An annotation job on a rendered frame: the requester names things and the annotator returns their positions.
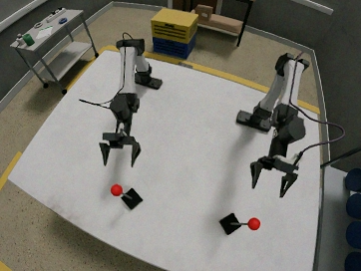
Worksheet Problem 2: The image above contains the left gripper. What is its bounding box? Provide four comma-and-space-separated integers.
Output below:
249, 142, 303, 198

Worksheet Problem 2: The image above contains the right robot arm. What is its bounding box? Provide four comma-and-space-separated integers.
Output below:
103, 39, 163, 140

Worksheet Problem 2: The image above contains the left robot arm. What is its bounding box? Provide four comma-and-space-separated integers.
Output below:
237, 53, 310, 174

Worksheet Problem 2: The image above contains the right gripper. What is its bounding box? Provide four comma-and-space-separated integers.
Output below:
99, 123, 142, 168

